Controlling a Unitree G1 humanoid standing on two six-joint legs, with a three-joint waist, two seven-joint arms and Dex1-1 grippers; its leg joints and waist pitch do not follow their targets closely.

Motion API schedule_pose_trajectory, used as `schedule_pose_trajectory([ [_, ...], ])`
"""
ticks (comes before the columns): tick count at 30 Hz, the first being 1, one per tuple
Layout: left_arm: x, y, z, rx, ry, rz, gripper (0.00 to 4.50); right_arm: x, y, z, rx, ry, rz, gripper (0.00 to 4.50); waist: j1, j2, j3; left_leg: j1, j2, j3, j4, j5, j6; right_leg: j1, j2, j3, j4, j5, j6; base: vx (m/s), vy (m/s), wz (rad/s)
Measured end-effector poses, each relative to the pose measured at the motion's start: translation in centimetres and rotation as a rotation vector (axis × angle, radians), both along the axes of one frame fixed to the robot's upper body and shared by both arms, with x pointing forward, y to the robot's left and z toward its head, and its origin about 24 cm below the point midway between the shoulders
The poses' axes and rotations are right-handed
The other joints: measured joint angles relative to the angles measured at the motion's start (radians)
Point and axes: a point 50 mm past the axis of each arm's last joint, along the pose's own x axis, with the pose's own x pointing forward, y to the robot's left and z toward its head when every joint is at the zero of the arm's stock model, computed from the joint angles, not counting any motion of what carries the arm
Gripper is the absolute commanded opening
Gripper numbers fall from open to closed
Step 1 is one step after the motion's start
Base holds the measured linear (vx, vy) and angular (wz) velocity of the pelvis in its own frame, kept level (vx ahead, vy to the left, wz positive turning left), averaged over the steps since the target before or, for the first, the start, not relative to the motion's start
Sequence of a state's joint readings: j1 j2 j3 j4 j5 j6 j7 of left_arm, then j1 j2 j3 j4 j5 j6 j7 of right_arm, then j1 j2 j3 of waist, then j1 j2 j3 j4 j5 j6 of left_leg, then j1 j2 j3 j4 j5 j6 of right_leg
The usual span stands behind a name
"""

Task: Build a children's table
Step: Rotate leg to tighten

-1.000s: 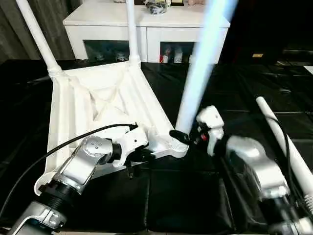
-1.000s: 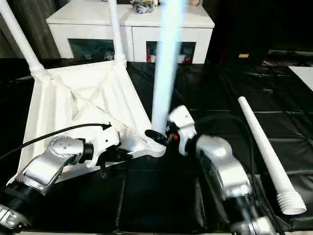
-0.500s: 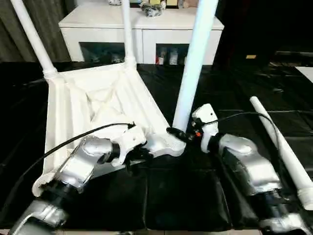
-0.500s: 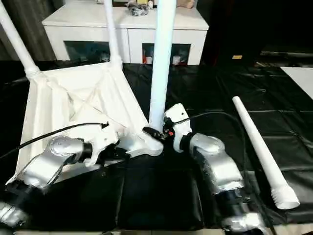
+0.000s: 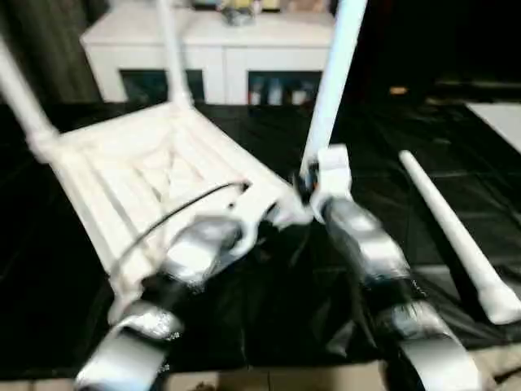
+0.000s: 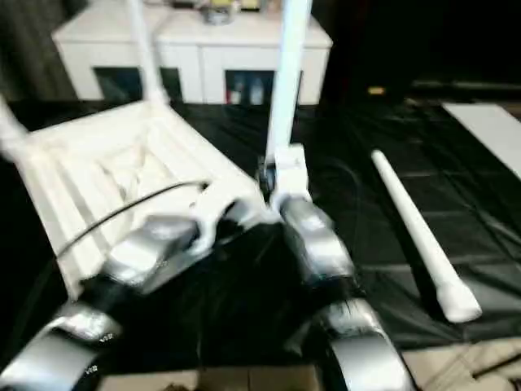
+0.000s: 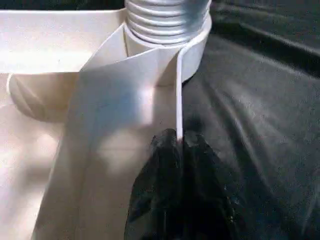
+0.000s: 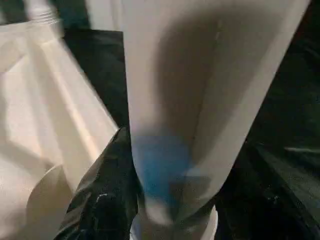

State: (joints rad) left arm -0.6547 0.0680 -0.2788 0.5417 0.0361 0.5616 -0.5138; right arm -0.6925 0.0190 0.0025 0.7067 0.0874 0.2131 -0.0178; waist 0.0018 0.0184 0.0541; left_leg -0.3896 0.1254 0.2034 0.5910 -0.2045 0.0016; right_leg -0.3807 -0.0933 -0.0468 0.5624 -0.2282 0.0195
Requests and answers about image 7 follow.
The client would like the white plastic table leg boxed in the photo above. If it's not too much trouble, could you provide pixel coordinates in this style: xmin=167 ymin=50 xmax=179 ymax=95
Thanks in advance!
xmin=124 ymin=0 xmax=212 ymax=46

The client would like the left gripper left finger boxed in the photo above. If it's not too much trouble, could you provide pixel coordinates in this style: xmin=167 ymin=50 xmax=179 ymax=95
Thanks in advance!
xmin=123 ymin=128 xmax=185 ymax=240

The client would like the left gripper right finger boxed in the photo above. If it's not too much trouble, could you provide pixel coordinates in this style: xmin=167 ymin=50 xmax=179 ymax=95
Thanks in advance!
xmin=183 ymin=132 xmax=247 ymax=240

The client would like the white plastic table top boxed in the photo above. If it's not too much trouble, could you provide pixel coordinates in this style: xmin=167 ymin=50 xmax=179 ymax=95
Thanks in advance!
xmin=0 ymin=7 xmax=213 ymax=240

